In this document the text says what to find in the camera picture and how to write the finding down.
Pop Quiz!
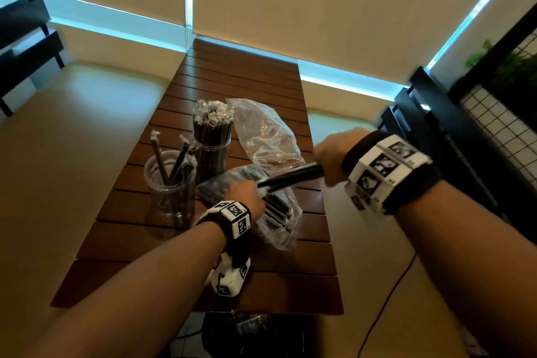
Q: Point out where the black framed wire grid panel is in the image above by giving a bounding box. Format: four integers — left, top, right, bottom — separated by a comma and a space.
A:
446, 1, 537, 119

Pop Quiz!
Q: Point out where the person's left hand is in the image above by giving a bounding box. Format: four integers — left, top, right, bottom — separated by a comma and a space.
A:
224, 180, 266, 227

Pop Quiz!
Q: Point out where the beige padded bench seat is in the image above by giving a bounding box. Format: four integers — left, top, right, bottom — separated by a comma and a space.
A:
0, 62, 171, 358
306, 109, 470, 358

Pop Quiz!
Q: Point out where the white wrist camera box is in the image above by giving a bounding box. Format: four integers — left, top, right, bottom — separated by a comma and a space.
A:
204, 252, 252, 298
345, 183, 380, 214

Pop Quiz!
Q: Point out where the green plant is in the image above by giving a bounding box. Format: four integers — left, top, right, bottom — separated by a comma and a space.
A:
465, 39, 537, 90

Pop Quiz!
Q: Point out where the person's right hand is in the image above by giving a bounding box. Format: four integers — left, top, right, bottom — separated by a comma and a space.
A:
312, 126, 372, 188

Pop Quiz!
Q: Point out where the person's left forearm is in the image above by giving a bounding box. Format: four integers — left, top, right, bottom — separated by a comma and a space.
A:
25, 221, 227, 358

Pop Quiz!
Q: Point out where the black slatted bench backrest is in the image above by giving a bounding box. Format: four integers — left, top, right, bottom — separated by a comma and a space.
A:
0, 0, 66, 117
376, 66, 537, 245

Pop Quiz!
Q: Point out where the crumpled clear wrapper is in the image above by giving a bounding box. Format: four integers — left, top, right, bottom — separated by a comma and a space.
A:
233, 312, 274, 336

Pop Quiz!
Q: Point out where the clear plastic zip bag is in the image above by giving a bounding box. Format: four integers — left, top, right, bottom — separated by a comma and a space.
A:
196, 163, 304, 252
225, 97, 306, 176

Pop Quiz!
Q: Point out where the black wristband with white markers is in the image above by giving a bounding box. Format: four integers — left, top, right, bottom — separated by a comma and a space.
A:
196, 200, 253, 269
340, 130, 444, 216

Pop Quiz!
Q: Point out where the person's right forearm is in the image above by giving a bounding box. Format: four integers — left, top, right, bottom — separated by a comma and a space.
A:
394, 179, 537, 358

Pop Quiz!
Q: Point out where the transparent plastic cup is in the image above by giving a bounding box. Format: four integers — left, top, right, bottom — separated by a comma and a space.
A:
143, 150, 198, 230
192, 137, 232, 186

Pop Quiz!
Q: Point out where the black cable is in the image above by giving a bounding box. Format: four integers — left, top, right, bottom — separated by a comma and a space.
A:
356, 252, 418, 358

